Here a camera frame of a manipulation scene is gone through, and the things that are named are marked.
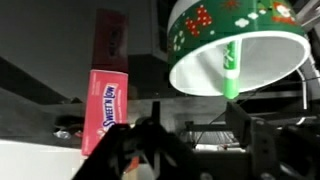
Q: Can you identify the green white marker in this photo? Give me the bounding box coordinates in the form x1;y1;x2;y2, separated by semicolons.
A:
223;40;242;99

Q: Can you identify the white green christmas mug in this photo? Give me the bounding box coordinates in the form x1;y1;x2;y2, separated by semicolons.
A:
167;0;311;99

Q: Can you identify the pink Sweet'N Low box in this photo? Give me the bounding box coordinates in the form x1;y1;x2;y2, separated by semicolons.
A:
81;70;128;156

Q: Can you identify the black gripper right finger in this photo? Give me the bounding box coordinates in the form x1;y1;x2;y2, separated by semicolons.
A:
225;102;320;180

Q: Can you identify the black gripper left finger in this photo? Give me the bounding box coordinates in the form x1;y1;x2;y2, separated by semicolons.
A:
72;102;187;180

